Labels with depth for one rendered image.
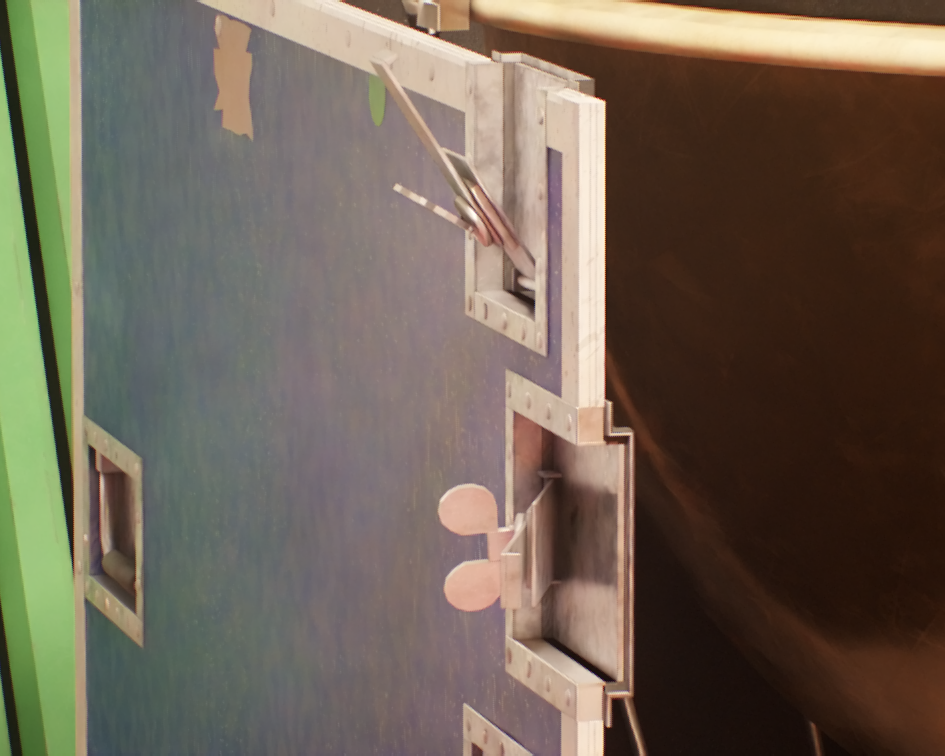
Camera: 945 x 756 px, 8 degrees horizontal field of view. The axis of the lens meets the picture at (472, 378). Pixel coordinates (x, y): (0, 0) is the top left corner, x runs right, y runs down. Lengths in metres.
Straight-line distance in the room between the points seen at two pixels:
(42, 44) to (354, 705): 2.12
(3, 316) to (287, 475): 1.74
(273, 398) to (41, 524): 1.71
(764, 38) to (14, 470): 2.01
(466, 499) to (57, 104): 2.45
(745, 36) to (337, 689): 0.37
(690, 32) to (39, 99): 2.20
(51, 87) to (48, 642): 0.49
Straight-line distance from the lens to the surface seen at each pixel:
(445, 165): 2.65
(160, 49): 3.32
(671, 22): 2.89
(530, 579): 2.62
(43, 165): 5.04
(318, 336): 3.00
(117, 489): 3.54
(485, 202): 2.65
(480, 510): 2.62
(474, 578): 2.64
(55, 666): 4.80
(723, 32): 2.87
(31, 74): 5.05
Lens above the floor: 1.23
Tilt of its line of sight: 9 degrees down
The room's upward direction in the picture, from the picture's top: straight up
